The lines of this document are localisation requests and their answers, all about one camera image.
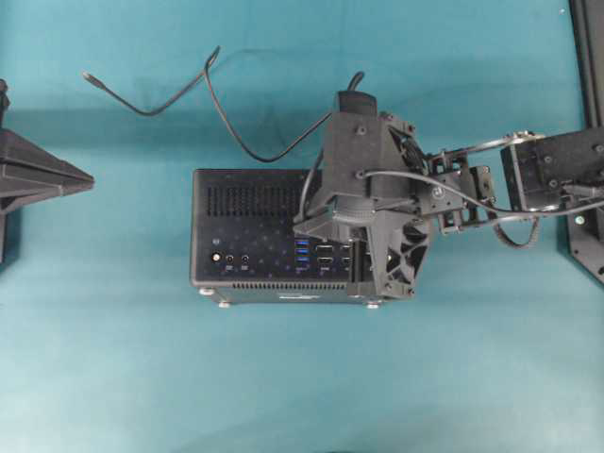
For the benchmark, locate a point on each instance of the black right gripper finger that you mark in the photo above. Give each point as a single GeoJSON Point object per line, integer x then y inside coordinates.
{"type": "Point", "coordinates": [336, 225]}

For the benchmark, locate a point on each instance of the black mini PC box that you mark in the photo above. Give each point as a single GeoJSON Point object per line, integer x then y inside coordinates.
{"type": "Point", "coordinates": [244, 249]}

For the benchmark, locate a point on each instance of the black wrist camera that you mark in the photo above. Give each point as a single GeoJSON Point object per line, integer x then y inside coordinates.
{"type": "Point", "coordinates": [356, 102]}

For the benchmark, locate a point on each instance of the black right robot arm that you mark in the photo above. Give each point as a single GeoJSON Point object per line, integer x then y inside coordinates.
{"type": "Point", "coordinates": [544, 178]}

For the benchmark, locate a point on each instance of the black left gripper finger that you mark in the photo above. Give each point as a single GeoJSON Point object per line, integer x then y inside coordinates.
{"type": "Point", "coordinates": [29, 174]}
{"type": "Point", "coordinates": [361, 281]}

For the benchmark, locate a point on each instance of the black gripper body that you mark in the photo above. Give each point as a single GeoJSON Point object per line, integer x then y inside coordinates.
{"type": "Point", "coordinates": [364, 160]}

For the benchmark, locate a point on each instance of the teal table cloth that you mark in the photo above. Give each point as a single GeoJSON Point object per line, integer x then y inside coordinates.
{"type": "Point", "coordinates": [105, 345]}

